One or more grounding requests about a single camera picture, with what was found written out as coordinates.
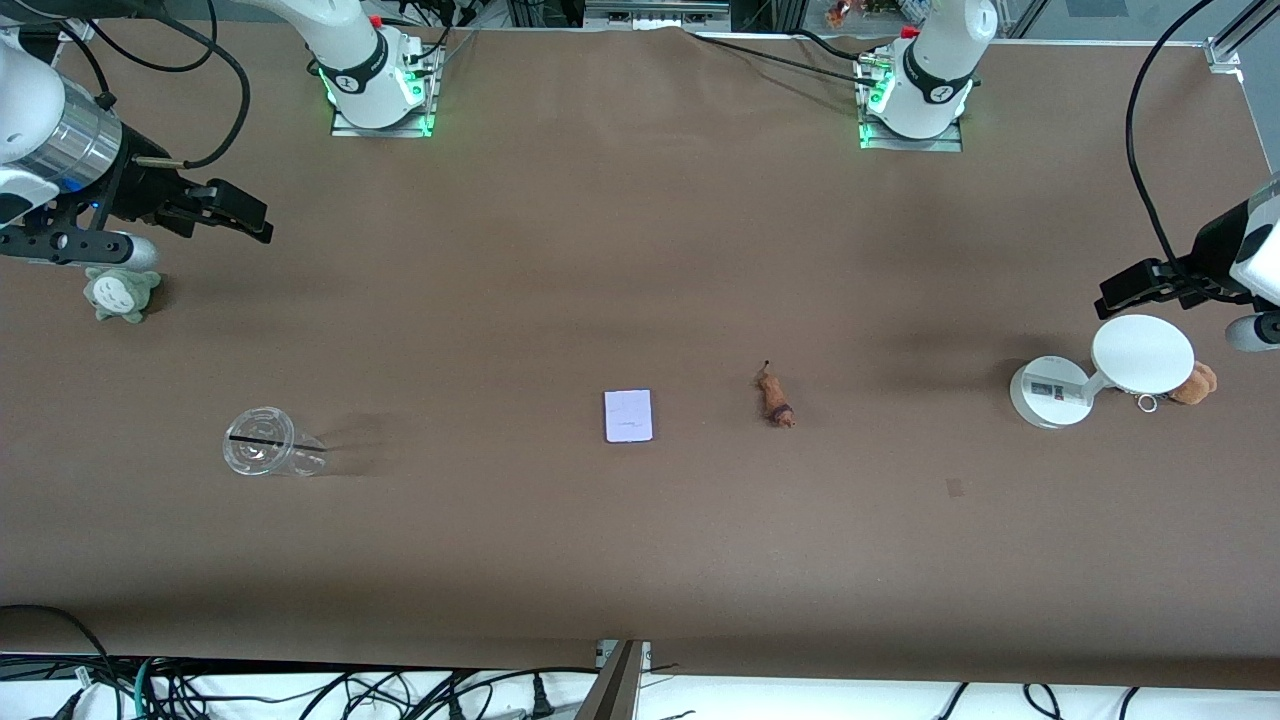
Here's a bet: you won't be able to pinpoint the brown lion statue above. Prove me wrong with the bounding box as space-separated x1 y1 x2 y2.
755 359 799 430

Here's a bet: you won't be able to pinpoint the white phone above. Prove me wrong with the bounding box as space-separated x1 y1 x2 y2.
604 389 655 445

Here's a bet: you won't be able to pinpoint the grey totoro plush toy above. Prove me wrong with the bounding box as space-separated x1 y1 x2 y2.
84 265 163 325

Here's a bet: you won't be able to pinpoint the aluminium corner profile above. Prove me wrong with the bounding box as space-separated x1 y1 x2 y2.
1203 0 1280 73

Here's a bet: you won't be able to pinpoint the clear plastic cup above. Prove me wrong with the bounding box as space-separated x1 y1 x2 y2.
222 405 330 479

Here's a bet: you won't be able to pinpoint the colourful toys in background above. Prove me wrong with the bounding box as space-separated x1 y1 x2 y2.
824 0 936 28

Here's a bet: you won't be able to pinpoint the brown bear plush keychain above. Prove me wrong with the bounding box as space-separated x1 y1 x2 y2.
1165 361 1219 407

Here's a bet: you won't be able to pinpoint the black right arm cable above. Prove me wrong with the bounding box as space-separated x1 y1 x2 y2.
40 0 251 171

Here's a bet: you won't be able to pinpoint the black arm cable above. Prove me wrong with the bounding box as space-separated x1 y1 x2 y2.
40 0 251 171
1126 0 1219 283

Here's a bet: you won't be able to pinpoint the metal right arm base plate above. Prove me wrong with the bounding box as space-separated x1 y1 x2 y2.
330 28 439 139

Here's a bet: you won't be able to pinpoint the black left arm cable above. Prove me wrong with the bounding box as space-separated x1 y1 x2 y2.
1126 0 1219 283

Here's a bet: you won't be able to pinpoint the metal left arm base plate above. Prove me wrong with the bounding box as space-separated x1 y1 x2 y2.
856 50 965 154

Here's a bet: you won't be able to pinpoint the black cable across table back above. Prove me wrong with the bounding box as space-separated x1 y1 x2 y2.
690 32 886 89

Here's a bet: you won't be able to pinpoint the black looped floor cable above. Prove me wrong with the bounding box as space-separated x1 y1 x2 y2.
0 604 136 720

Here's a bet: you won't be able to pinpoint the aluminium frame rail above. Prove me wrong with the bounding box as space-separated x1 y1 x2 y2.
583 0 733 31

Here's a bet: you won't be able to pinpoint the grey metal post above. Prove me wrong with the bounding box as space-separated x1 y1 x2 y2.
574 640 653 720

